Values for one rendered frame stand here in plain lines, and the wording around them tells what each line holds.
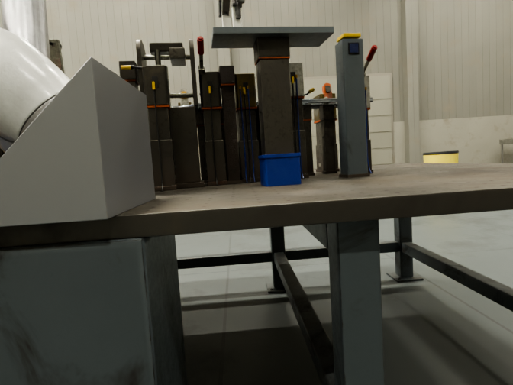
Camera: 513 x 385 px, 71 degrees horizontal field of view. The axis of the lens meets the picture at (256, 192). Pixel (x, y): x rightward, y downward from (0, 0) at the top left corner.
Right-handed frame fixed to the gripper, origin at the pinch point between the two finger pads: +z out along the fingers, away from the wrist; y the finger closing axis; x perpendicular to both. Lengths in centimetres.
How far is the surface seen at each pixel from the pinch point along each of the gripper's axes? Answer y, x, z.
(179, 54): 12.6, 13.4, 6.7
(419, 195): -64, 2, 50
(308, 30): -16.0, -17.0, 4.6
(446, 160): 185, -428, 60
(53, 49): 36, 48, 2
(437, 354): -24, -66, 120
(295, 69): 1.1, -25.2, 11.3
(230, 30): -7.0, 4.7, 4.4
